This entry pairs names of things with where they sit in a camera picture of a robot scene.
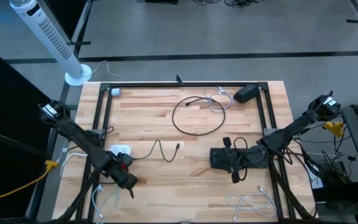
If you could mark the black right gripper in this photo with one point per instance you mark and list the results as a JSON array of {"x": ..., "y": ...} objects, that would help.
[{"x": 250, "y": 158}]

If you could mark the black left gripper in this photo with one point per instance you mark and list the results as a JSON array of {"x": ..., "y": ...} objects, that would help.
[{"x": 112, "y": 165}]

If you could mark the white power outlet hub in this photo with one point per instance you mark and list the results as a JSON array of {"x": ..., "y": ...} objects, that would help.
[{"x": 117, "y": 149}]

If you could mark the black power adapter brick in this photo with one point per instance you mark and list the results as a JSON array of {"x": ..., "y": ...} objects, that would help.
[{"x": 245, "y": 93}]

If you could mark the white USB wall charger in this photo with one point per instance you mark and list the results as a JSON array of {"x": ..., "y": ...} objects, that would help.
[{"x": 115, "y": 92}]

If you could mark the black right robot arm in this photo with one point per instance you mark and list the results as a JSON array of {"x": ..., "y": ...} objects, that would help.
[{"x": 291, "y": 126}]

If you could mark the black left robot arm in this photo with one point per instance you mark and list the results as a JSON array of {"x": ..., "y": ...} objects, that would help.
[{"x": 73, "y": 132}]

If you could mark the black power strip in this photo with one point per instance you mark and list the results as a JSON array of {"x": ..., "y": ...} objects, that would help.
[{"x": 216, "y": 165}]

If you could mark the white paper sheet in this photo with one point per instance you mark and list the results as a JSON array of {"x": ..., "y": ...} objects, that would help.
[{"x": 316, "y": 182}]

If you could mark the yellow plug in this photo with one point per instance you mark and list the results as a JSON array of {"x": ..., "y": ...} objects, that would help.
[{"x": 334, "y": 127}]

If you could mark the small black clamp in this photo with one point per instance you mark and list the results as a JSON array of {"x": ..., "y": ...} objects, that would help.
[{"x": 179, "y": 79}]

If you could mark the white tower fan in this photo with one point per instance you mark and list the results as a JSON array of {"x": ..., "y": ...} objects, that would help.
[{"x": 51, "y": 40}]

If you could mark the silver metal bracket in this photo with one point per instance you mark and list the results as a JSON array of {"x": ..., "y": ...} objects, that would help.
[{"x": 267, "y": 132}]

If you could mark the black aluminium table frame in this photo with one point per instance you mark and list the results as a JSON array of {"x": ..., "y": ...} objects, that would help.
[{"x": 197, "y": 84}]

